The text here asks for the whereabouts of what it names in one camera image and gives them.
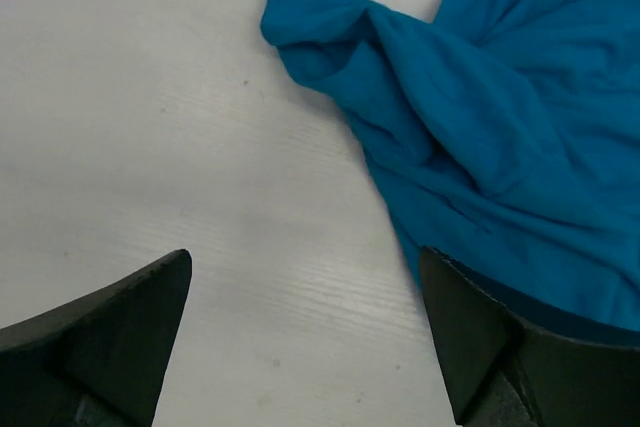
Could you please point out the blue t shirt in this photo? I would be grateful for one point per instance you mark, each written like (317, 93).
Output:
(504, 133)

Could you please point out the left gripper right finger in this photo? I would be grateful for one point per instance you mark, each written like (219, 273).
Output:
(508, 359)

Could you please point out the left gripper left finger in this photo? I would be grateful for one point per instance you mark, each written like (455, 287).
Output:
(101, 359)

